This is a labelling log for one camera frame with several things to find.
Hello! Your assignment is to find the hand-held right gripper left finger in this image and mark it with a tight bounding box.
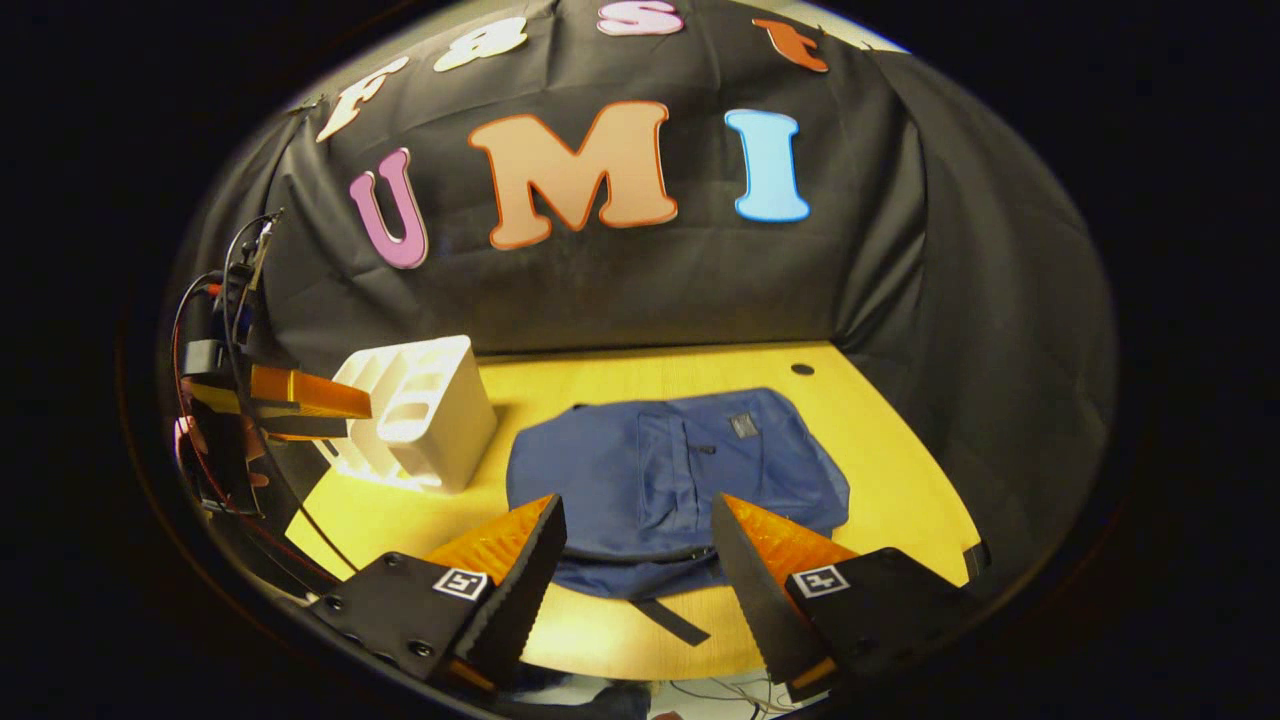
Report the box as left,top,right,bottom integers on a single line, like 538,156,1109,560
305,493,568,691

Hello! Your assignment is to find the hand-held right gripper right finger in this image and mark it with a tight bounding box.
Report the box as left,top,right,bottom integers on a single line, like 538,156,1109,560
710,492,987,701

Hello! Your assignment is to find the white bookshelf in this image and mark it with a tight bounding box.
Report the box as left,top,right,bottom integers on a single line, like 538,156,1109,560
318,334,500,497

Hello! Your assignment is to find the blue schoolbag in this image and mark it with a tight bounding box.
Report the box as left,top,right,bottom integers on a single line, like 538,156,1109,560
505,387,852,647

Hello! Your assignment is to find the black backdrop cloth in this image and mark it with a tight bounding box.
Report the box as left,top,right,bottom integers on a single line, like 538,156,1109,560
165,0,1117,601

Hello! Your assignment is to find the black cable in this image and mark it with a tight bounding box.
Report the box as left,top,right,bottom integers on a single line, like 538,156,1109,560
222,208,363,577

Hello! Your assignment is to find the red cable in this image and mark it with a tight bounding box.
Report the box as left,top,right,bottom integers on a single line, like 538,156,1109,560
170,272,343,589

